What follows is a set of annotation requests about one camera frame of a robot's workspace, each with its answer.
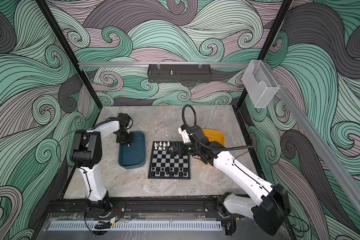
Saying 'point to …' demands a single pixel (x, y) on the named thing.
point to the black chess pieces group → (171, 171)
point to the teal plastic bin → (133, 156)
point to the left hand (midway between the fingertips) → (129, 141)
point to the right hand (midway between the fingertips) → (174, 148)
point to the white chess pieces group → (164, 146)
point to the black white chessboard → (164, 165)
